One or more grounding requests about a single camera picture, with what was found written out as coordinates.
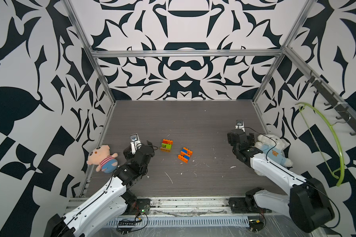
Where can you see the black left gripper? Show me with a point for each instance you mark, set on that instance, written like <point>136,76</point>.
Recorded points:
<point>129,156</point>

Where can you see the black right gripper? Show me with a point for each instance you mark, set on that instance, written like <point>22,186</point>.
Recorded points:
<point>230,138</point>

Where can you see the long green lego brick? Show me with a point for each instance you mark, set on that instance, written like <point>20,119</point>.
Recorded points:
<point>166,146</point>

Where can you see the orange lego brick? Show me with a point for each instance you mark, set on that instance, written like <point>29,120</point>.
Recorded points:
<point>187,151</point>
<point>185,159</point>
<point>166,141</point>

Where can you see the tan lego plate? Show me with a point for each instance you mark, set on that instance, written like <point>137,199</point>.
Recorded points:
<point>165,149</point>

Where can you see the blue lego brick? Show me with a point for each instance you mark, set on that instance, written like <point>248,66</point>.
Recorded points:
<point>184,154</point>

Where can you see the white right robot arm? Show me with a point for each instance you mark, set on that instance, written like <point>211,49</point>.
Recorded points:
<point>304,201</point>

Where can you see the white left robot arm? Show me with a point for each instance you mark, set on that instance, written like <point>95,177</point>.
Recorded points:
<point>111,201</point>

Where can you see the white teddy bear plush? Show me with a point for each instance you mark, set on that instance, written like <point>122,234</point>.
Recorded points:
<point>272,148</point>

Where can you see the pink pig plush toy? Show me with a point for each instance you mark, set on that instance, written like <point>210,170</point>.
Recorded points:
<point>103,159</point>

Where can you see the green plastic hoop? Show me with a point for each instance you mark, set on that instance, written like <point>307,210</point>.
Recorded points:
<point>322,140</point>

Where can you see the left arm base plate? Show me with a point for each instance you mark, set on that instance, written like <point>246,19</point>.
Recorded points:
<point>137,206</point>

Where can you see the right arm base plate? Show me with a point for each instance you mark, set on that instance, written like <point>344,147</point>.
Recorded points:
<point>245,205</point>

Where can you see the aluminium cage frame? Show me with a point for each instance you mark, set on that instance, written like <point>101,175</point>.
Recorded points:
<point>260,51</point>

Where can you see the white cable duct strip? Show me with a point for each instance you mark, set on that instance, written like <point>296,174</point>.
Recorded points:
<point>206,221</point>

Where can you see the black wall hook rack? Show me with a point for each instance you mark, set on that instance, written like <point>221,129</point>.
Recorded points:
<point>333,100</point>

